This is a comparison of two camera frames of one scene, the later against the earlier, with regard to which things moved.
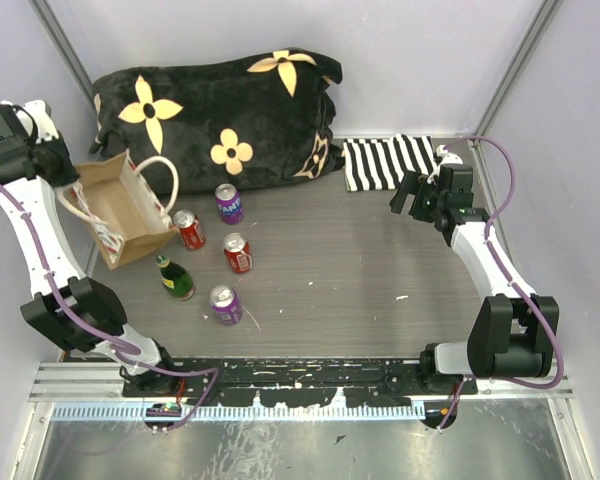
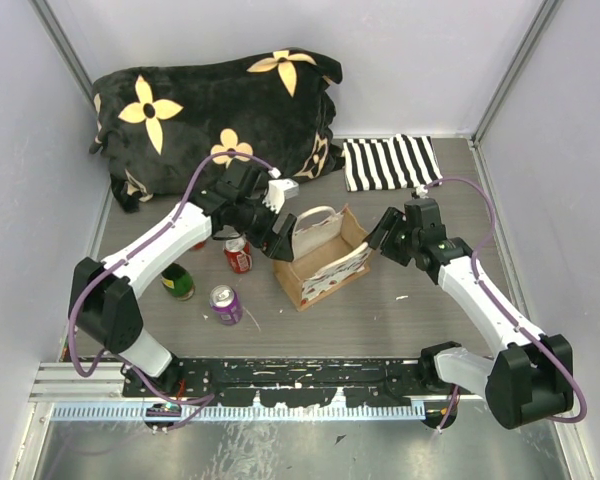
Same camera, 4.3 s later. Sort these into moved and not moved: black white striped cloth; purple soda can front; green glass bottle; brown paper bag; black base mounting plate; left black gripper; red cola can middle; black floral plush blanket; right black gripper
Moved: right black gripper; left black gripper; brown paper bag
Not moved: black floral plush blanket; green glass bottle; black white striped cloth; purple soda can front; black base mounting plate; red cola can middle
